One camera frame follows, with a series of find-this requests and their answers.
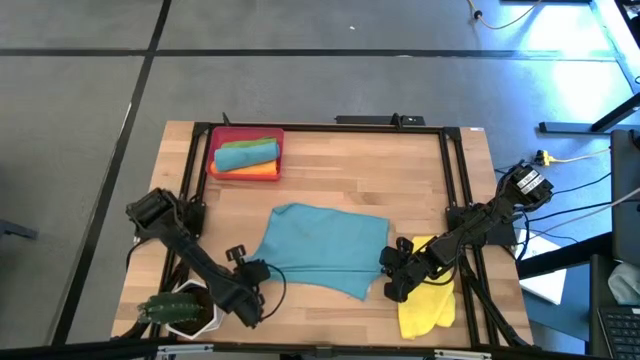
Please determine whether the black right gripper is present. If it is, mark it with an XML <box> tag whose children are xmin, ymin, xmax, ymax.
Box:
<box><xmin>382</xmin><ymin>236</ymin><xmax>454</xmax><ymax>304</ymax></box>

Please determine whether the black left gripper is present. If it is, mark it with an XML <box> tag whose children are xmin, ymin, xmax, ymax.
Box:
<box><xmin>212</xmin><ymin>243</ymin><xmax>266</xmax><ymax>330</ymax></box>

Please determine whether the yellow microfiber towel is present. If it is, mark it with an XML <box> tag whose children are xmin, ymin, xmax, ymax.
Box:
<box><xmin>397</xmin><ymin>234</ymin><xmax>457</xmax><ymax>341</ymax></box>

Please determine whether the teal microfiber towel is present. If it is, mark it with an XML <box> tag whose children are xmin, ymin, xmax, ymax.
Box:
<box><xmin>213</xmin><ymin>141</ymin><xmax>281</xmax><ymax>174</ymax></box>
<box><xmin>248</xmin><ymin>202</ymin><xmax>391</xmax><ymax>302</ymax></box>

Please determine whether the orange microfiber towel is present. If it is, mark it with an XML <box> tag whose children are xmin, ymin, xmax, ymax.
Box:
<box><xmin>209</xmin><ymin>159</ymin><xmax>279</xmax><ymax>178</ymax></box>

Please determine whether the green microfiber towel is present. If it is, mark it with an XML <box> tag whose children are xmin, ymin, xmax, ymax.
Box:
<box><xmin>221</xmin><ymin>137</ymin><xmax>279</xmax><ymax>150</ymax></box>

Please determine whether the pink plastic basket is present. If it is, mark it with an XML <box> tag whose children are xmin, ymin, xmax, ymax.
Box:
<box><xmin>205</xmin><ymin>126</ymin><xmax>285</xmax><ymax>182</ymax></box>

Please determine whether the white hexagonal plant pot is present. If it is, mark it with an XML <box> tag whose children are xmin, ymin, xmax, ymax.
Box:
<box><xmin>163</xmin><ymin>279</ymin><xmax>227</xmax><ymax>342</ymax></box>

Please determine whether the green cactus plant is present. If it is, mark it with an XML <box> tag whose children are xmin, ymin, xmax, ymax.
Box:
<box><xmin>134</xmin><ymin>292</ymin><xmax>207</xmax><ymax>326</ymax></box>

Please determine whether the white paper sheet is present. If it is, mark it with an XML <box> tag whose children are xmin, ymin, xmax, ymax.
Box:
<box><xmin>517</xmin><ymin>228</ymin><xmax>569</xmax><ymax>306</ymax></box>

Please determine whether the black power strip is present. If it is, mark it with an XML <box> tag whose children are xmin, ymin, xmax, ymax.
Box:
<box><xmin>334</xmin><ymin>114</ymin><xmax>426</xmax><ymax>127</ymax></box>

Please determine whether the black desk leg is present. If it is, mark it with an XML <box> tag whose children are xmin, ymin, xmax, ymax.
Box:
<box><xmin>538</xmin><ymin>92</ymin><xmax>640</xmax><ymax>135</ymax></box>

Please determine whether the grey cloth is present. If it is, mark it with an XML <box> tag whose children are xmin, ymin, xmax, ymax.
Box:
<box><xmin>607</xmin><ymin>262</ymin><xmax>640</xmax><ymax>306</ymax></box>

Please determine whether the black laptop keyboard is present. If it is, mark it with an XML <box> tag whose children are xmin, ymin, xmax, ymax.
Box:
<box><xmin>597</xmin><ymin>305</ymin><xmax>640</xmax><ymax>360</ymax></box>

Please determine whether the dark metal furniture leg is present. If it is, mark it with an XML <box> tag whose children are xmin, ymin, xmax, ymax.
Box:
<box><xmin>0</xmin><ymin>218</ymin><xmax>39</xmax><ymax>241</ymax></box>

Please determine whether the dark desk top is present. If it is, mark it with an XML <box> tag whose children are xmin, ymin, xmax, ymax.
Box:
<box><xmin>610</xmin><ymin>128</ymin><xmax>640</xmax><ymax>266</ymax></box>

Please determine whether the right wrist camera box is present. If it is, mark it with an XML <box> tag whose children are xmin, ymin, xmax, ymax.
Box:
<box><xmin>378</xmin><ymin>244</ymin><xmax>401</xmax><ymax>275</ymax></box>

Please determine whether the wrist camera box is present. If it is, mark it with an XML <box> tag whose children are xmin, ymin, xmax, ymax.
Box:
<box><xmin>378</xmin><ymin>244</ymin><xmax>401</xmax><ymax>275</ymax></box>
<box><xmin>241</xmin><ymin>259</ymin><xmax>272</xmax><ymax>286</ymax></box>

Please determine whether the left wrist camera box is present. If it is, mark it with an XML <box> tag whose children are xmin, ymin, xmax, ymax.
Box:
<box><xmin>241</xmin><ymin>259</ymin><xmax>272</xmax><ymax>286</ymax></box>

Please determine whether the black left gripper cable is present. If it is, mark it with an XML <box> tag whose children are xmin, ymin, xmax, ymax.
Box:
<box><xmin>259</xmin><ymin>263</ymin><xmax>288</xmax><ymax>321</ymax></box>

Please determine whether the silver metal bracket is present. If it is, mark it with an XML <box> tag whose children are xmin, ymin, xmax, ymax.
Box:
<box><xmin>157</xmin><ymin>343</ymin><xmax>214</xmax><ymax>356</ymax></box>
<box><xmin>433</xmin><ymin>349</ymin><xmax>492</xmax><ymax>360</ymax></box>

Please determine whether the black table edge rail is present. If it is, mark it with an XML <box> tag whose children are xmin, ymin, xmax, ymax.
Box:
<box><xmin>112</xmin><ymin>338</ymin><xmax>536</xmax><ymax>360</ymax></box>
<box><xmin>439</xmin><ymin>127</ymin><xmax>534</xmax><ymax>349</ymax></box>
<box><xmin>149</xmin><ymin>122</ymin><xmax>214</xmax><ymax>341</ymax></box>
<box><xmin>192</xmin><ymin>121</ymin><xmax>461</xmax><ymax>135</ymax></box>

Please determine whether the cream power cable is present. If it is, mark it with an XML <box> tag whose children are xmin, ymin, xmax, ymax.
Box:
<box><xmin>549</xmin><ymin>147</ymin><xmax>612</xmax><ymax>165</ymax></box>

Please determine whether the cream floor cable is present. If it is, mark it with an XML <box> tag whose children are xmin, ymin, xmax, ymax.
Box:
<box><xmin>466</xmin><ymin>0</ymin><xmax>544</xmax><ymax>31</ymax></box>

